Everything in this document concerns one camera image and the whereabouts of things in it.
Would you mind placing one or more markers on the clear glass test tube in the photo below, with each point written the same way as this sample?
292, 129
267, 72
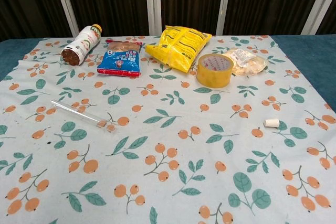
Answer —
78, 112

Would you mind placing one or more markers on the small white stopper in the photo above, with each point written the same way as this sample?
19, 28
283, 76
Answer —
268, 123

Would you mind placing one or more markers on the white fruit print tablecloth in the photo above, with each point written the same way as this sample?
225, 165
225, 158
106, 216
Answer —
168, 142

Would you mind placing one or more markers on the clear packing tape roll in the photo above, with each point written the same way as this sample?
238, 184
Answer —
212, 78

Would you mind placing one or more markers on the yellow snack bag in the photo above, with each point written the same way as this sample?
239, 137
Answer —
178, 48

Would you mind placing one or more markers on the blue cookie snack packet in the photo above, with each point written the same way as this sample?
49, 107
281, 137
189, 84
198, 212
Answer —
120, 61

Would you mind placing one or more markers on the clear bag of crackers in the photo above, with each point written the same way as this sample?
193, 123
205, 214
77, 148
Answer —
249, 64

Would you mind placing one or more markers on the white drink bottle yellow cap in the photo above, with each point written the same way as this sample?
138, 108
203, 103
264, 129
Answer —
84, 43

